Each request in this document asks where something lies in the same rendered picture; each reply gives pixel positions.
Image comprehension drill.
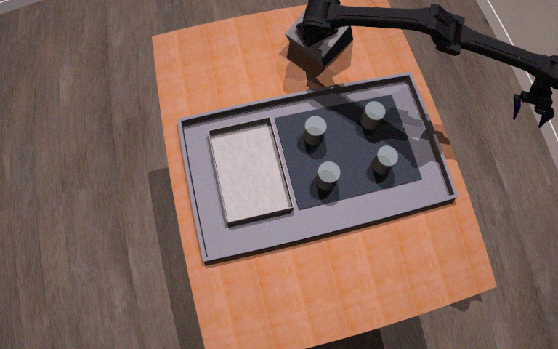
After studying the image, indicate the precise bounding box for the clear glass cylinder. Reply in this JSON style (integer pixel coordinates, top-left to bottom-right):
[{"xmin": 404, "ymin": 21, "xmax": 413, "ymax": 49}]
[
  {"xmin": 303, "ymin": 116, "xmax": 327, "ymax": 145},
  {"xmin": 372, "ymin": 145, "xmax": 398, "ymax": 175},
  {"xmin": 360, "ymin": 101, "xmax": 385, "ymax": 130},
  {"xmin": 315, "ymin": 161, "xmax": 341, "ymax": 190}
]

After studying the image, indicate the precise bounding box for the white shallow rectangular tray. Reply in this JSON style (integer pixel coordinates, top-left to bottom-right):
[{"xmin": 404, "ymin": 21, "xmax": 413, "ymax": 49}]
[{"xmin": 208, "ymin": 117, "xmax": 294, "ymax": 225}]

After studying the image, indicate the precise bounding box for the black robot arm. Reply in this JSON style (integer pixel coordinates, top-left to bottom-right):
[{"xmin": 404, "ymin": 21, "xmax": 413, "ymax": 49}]
[{"xmin": 296, "ymin": 0, "xmax": 558, "ymax": 115}]

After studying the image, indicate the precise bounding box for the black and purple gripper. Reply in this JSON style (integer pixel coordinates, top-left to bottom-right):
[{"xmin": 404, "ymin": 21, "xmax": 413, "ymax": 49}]
[{"xmin": 513, "ymin": 81, "xmax": 554, "ymax": 128}]

